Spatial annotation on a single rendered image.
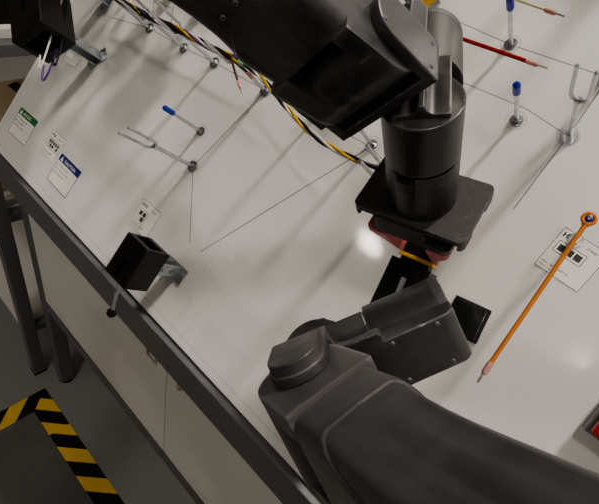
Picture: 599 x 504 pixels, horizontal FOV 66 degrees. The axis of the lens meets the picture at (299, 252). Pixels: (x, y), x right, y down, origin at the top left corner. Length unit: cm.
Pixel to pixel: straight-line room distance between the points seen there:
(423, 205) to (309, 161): 29
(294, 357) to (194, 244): 46
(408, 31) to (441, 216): 16
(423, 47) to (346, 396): 21
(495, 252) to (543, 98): 18
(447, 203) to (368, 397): 21
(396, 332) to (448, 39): 22
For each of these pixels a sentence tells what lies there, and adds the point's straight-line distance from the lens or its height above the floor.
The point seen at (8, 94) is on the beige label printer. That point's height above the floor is 85.
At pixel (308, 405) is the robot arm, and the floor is 122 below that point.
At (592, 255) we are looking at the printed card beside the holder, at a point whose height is 119.
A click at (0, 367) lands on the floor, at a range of 183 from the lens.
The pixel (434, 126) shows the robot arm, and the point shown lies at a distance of 32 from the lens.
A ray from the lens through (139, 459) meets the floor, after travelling 158.
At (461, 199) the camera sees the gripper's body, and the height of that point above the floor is 124.
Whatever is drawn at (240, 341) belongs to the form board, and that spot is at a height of 93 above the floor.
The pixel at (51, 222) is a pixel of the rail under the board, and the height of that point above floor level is 85.
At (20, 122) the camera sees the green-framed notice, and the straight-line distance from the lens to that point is 110.
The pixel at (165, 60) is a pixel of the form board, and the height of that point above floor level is 114.
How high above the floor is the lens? 143
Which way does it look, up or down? 39 degrees down
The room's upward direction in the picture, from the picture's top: 15 degrees clockwise
